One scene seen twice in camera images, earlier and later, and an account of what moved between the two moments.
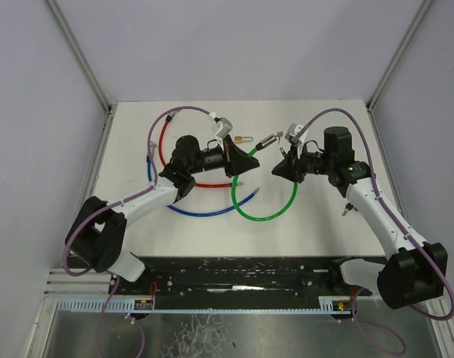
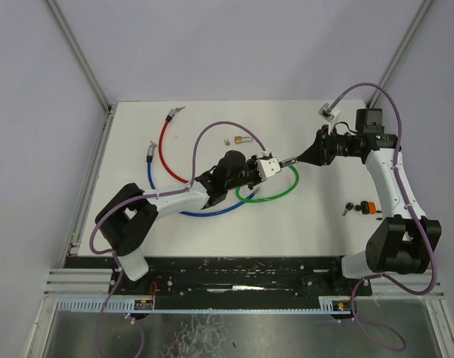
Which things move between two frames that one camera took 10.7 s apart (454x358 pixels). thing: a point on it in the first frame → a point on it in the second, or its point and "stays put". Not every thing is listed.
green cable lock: [256, 148] → [286, 162]
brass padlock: [238, 139] stays put
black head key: [349, 206] stays put
